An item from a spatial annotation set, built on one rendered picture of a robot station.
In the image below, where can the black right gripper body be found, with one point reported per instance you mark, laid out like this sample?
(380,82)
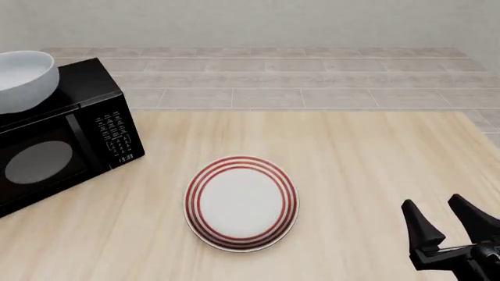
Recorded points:
(457,257)

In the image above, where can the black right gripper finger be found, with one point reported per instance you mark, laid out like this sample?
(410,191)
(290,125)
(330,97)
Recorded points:
(474,218)
(420,226)

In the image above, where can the white plate with red rings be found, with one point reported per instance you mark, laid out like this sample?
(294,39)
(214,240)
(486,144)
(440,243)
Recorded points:
(241,203)

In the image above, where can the white bowl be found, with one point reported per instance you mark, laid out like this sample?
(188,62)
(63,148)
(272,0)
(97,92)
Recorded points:
(23,82)

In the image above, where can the black microwave oven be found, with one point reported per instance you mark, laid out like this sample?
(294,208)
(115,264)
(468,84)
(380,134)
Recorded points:
(58,140)

